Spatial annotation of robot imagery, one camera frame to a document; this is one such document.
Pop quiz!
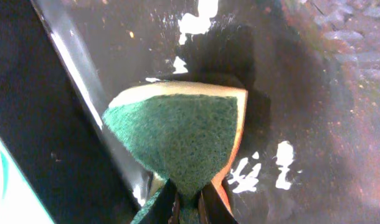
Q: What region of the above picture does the teal plastic tray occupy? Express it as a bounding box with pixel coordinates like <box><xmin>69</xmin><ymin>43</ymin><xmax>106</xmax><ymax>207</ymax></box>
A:
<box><xmin>0</xmin><ymin>137</ymin><xmax>54</xmax><ymax>224</ymax></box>

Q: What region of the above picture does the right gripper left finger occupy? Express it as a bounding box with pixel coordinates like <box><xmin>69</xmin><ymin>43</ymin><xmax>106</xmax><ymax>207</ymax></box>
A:
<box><xmin>131</xmin><ymin>180</ymin><xmax>179</xmax><ymax>224</ymax></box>

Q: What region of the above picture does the black rectangular tray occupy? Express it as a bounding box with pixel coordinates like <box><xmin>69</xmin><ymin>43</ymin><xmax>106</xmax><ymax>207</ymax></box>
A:
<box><xmin>0</xmin><ymin>0</ymin><xmax>380</xmax><ymax>223</ymax></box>

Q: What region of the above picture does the green yellow sponge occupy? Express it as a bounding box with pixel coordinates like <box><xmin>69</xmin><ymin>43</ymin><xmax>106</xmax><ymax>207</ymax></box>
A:
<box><xmin>103</xmin><ymin>81</ymin><xmax>248</xmax><ymax>223</ymax></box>

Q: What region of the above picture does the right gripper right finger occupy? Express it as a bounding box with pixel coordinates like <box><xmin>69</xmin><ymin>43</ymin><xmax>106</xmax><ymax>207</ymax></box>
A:
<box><xmin>198</xmin><ymin>184</ymin><xmax>238</xmax><ymax>224</ymax></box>

